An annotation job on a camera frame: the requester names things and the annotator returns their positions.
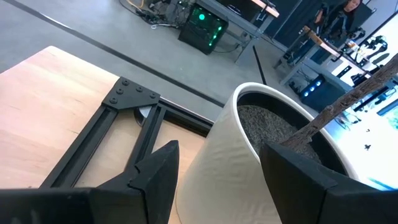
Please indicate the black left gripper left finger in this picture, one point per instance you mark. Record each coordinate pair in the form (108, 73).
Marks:
(149, 193)

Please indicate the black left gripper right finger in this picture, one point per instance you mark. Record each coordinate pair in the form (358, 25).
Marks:
(298, 193)

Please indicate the background black robot arm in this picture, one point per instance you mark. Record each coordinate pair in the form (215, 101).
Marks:
(376, 40)

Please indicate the white round plant pot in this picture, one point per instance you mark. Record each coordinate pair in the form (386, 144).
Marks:
(217, 174)

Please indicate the dark potting soil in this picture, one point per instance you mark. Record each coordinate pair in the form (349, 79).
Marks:
(258, 124)

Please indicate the small green leafy tree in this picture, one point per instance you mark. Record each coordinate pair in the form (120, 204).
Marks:
(342, 102)

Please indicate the blue lit computer case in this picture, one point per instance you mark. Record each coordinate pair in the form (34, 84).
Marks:
(326, 93)

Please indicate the green lit computer case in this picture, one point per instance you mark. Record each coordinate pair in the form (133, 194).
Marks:
(202, 31)

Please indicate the person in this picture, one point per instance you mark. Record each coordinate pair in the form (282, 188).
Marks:
(342, 18)

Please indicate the black aluminium table frame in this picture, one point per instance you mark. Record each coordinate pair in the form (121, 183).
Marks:
(130, 96)

